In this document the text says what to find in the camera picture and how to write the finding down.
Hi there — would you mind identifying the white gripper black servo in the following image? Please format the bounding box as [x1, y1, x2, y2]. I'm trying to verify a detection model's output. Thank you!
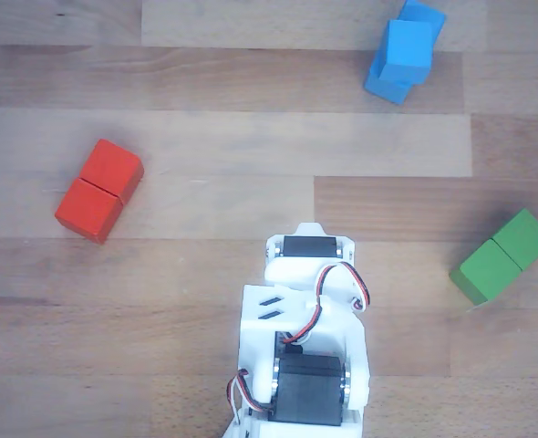
[263, 222, 373, 315]

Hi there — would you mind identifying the small blue wooden cube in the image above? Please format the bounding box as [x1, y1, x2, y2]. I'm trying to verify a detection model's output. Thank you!
[380, 18, 434, 86]

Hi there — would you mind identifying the long blue wooden block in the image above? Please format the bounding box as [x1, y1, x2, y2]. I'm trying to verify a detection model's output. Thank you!
[364, 0, 448, 106]

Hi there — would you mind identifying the long green wooden block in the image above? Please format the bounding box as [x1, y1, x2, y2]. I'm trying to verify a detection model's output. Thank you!
[449, 208, 538, 306]

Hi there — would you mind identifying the long red wooden block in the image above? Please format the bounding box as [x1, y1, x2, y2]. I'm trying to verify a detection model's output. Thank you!
[54, 139, 145, 245]

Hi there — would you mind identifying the red black gripper servo cable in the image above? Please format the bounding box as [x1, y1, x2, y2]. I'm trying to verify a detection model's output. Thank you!
[281, 262, 372, 346]

